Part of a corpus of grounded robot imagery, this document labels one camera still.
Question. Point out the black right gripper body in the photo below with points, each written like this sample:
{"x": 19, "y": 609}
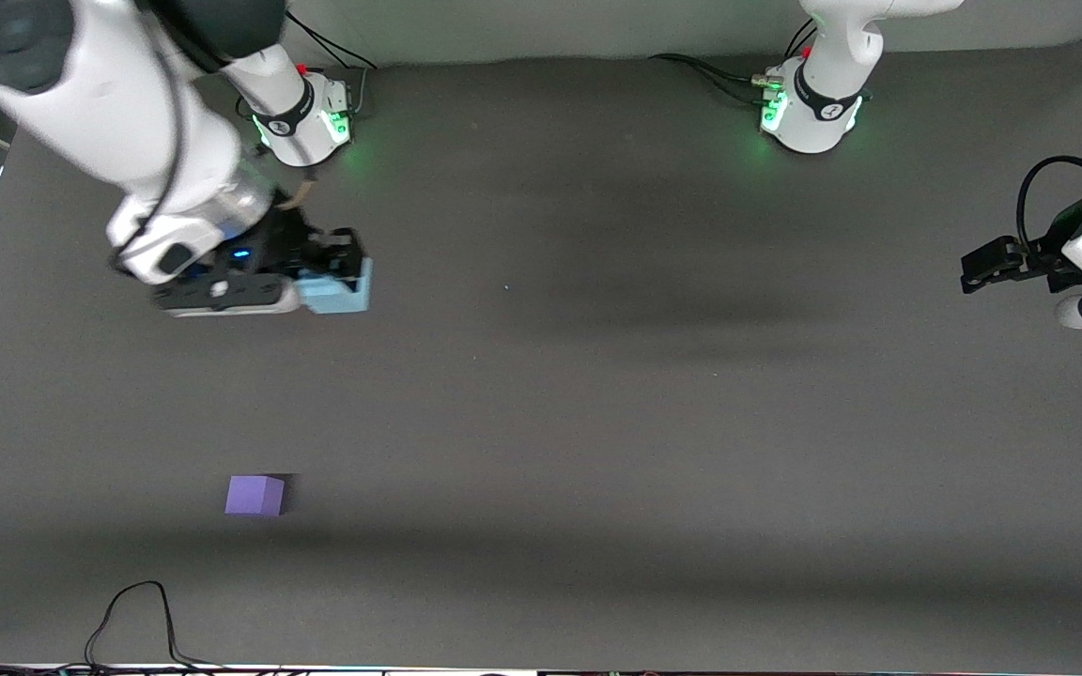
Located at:
{"x": 285, "y": 242}

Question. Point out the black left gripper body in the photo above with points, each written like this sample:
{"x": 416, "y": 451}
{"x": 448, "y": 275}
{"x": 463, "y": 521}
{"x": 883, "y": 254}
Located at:
{"x": 1054, "y": 261}

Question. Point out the light blue block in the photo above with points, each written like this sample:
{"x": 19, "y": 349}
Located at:
{"x": 339, "y": 299}

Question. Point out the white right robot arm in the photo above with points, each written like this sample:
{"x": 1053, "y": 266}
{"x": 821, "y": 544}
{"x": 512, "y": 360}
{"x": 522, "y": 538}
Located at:
{"x": 128, "y": 122}

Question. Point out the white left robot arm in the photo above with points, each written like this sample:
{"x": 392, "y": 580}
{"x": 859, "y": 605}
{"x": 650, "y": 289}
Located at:
{"x": 823, "y": 103}

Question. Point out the purple block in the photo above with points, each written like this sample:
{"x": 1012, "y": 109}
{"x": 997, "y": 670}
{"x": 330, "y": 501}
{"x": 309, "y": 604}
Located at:
{"x": 254, "y": 496}

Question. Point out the dark grey table mat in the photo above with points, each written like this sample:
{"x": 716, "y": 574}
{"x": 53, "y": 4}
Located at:
{"x": 541, "y": 422}

